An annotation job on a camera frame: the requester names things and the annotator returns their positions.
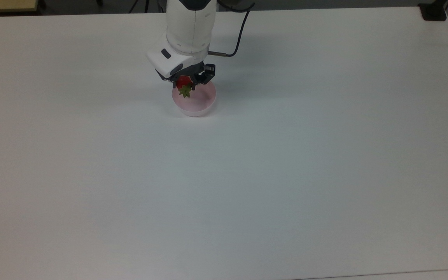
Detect black tripod legs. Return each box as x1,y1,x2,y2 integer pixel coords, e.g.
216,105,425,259
128,0,151,14

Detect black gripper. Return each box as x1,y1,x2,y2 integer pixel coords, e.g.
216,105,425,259
165,61,217,91

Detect pink plastic bowl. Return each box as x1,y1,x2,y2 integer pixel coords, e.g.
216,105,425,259
171,79,217,117

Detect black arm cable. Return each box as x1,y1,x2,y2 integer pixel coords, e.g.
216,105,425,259
208,0,256,58

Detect red strawberry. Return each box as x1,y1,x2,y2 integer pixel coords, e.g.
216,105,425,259
175,75,194,99

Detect yellow wooden table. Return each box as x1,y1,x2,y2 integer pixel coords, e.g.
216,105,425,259
0,0,40,13

